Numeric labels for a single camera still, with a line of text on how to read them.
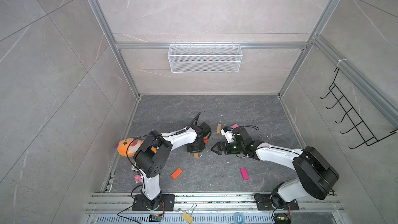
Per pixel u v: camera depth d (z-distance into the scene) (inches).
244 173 32.7
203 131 29.4
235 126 39.7
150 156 18.9
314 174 17.0
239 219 27.5
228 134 32.0
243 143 27.0
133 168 19.8
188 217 27.4
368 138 22.8
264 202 28.9
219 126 39.7
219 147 30.0
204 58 39.7
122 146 32.9
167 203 28.7
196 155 34.5
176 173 32.2
